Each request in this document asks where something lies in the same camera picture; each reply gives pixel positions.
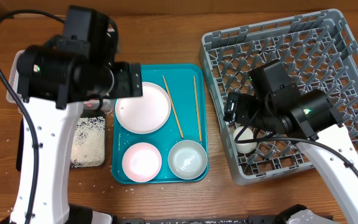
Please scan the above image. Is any red snack wrapper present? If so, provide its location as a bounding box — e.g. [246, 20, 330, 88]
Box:
[84, 100, 100, 110]

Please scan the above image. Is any black tray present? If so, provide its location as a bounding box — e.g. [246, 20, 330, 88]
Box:
[70, 110, 106, 169]

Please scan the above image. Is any left wooden chopstick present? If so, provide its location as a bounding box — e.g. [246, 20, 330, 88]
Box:
[162, 75, 184, 139]

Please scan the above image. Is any right wooden chopstick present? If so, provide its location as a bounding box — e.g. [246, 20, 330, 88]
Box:
[193, 75, 202, 142]

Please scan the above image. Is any teal plastic tray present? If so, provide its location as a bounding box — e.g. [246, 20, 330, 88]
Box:
[111, 63, 208, 184]

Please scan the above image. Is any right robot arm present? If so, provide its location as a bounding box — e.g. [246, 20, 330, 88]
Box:
[224, 59, 358, 223]

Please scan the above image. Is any pink bowl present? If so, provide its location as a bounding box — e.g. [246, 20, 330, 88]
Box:
[122, 142, 162, 182]

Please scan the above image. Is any wooden chopstick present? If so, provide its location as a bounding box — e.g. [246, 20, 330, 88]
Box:
[193, 75, 202, 142]
[162, 75, 184, 139]

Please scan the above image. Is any pink round plate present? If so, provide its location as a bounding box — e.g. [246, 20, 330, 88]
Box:
[115, 82, 171, 134]

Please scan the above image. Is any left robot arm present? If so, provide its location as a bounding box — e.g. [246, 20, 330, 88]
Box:
[9, 6, 142, 223]

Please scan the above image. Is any cream plastic cup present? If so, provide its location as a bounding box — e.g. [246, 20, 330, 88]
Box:
[232, 125, 258, 154]

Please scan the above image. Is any grey dishwasher rack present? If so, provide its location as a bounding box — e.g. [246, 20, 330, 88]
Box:
[200, 9, 358, 185]

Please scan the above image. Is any clear plastic bin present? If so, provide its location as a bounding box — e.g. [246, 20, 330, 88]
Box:
[8, 50, 114, 114]

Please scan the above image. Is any grey-white bowl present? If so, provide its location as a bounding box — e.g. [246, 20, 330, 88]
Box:
[168, 140, 208, 180]

